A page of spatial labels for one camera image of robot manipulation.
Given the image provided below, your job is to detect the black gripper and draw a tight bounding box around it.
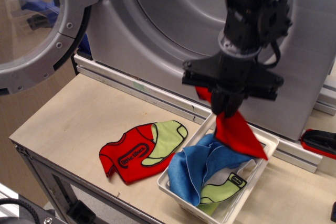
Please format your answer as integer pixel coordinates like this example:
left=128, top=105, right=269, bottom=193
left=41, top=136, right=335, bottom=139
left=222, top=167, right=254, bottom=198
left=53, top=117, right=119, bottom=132
left=182, top=47, right=284, bottom=118

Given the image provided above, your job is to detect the red cloth with black trim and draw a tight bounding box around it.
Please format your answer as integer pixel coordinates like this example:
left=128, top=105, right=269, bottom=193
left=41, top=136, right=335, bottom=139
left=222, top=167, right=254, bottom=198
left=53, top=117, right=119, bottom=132
left=195, top=86, right=269, bottom=161

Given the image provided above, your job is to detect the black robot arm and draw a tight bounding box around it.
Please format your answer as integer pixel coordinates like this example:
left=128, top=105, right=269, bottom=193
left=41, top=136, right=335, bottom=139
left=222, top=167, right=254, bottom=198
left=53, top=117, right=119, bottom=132
left=182, top=0, right=292, bottom=118

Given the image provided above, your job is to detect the grey toy washing machine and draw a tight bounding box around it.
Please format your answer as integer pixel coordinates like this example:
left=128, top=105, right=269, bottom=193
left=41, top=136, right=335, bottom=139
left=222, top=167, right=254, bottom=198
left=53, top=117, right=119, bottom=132
left=87, top=0, right=335, bottom=140

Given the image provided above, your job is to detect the white plastic laundry basket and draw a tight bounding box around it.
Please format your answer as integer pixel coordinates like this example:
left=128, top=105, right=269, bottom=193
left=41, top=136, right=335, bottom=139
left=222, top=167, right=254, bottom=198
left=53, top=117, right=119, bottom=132
left=157, top=114, right=268, bottom=223

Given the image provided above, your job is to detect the green toy sock cloth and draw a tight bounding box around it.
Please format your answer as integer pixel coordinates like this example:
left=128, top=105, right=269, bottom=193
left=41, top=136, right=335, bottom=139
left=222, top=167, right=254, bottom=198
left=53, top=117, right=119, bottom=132
left=141, top=120, right=188, bottom=167

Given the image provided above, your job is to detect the white cloth in basket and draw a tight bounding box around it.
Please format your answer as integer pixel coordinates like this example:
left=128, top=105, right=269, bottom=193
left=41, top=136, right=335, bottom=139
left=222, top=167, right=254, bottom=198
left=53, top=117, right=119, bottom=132
left=203, top=159, right=257, bottom=186

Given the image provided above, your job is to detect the blue cloth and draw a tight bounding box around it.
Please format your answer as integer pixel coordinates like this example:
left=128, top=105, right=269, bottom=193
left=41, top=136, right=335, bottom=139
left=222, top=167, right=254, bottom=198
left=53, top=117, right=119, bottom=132
left=167, top=134, right=253, bottom=206

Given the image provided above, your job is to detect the green sock cloth in basket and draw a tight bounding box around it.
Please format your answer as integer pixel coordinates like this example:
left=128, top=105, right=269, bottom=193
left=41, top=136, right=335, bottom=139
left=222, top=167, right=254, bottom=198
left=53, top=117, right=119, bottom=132
left=197, top=173, right=247, bottom=215

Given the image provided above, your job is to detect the red black clamp tool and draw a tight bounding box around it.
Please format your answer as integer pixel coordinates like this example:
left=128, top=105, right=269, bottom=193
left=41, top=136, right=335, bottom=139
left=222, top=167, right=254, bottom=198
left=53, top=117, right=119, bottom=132
left=300, top=129, right=335, bottom=159

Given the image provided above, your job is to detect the red toy shirt cloth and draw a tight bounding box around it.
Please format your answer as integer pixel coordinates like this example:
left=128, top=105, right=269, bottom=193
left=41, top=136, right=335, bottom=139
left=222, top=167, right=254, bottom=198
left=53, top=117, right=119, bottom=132
left=99, top=124, right=174, bottom=184

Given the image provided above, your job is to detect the blue object behind door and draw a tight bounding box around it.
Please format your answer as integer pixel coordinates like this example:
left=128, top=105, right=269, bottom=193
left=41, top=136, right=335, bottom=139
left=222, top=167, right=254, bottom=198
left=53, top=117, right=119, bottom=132
left=20, top=0, right=91, bottom=57

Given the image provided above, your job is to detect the grey round washer door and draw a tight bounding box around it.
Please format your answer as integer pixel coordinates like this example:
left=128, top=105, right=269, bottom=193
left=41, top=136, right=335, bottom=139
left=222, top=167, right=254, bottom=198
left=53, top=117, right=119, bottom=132
left=1, top=0, right=99, bottom=95

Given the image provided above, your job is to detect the white aluminium rail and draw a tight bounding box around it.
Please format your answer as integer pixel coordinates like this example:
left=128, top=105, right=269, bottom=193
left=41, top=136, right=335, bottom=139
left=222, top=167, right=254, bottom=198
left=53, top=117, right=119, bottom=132
left=73, top=54, right=323, bottom=173

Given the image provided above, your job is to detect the grey table frame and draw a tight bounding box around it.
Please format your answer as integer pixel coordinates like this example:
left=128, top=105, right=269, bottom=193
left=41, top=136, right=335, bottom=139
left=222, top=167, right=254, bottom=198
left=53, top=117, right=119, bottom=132
left=12, top=141, right=161, bottom=223

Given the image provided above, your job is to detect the black braided cable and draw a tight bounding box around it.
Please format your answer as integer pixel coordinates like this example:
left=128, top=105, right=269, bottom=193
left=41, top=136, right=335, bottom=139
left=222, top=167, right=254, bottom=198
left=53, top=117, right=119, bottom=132
left=0, top=197, right=40, bottom=224

